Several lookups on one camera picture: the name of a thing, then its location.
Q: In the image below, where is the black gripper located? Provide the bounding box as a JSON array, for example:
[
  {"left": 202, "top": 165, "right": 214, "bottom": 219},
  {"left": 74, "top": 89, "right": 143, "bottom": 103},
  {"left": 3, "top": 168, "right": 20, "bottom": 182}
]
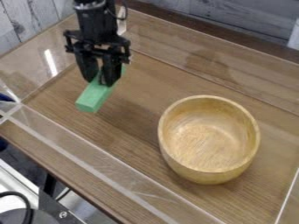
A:
[{"left": 63, "top": 0, "right": 131, "bottom": 87}]

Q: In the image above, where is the green rectangular block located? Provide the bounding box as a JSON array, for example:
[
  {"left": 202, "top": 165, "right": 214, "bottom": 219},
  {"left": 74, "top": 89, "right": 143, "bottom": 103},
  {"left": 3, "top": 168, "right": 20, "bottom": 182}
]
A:
[{"left": 75, "top": 72, "right": 118, "bottom": 113}]

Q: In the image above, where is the wooden brown bowl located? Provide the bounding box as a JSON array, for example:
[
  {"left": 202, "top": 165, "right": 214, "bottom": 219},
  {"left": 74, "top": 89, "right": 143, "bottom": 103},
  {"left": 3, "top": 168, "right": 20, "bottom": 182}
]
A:
[{"left": 158, "top": 95, "right": 261, "bottom": 185}]

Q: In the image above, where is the blue object at left edge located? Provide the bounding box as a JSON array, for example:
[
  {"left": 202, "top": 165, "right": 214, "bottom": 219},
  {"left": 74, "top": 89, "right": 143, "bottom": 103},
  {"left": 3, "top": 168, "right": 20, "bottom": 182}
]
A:
[{"left": 0, "top": 93, "right": 15, "bottom": 102}]

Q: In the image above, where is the black table leg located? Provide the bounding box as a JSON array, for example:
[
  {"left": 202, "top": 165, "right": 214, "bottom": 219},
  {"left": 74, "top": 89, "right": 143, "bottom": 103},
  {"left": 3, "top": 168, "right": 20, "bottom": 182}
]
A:
[{"left": 43, "top": 174, "right": 58, "bottom": 197}]

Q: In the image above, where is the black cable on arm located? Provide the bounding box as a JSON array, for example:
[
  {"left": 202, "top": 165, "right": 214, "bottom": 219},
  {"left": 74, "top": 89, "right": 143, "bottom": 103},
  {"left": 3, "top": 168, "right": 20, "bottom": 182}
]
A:
[{"left": 105, "top": 0, "right": 130, "bottom": 21}]

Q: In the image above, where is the clear acrylic enclosure wall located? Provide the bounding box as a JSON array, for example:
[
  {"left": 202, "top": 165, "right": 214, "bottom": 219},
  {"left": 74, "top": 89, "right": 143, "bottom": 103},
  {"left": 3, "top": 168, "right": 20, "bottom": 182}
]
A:
[{"left": 0, "top": 7, "right": 299, "bottom": 224}]

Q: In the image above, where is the black metal bracket with screw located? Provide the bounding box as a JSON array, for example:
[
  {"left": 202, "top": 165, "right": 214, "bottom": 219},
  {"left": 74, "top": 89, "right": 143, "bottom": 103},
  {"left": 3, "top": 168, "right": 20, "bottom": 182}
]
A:
[{"left": 34, "top": 190, "right": 87, "bottom": 224}]

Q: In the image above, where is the black cable lower left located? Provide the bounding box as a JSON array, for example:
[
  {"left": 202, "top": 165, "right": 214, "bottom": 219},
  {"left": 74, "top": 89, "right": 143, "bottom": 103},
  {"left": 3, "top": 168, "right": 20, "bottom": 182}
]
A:
[{"left": 0, "top": 191, "right": 34, "bottom": 224}]

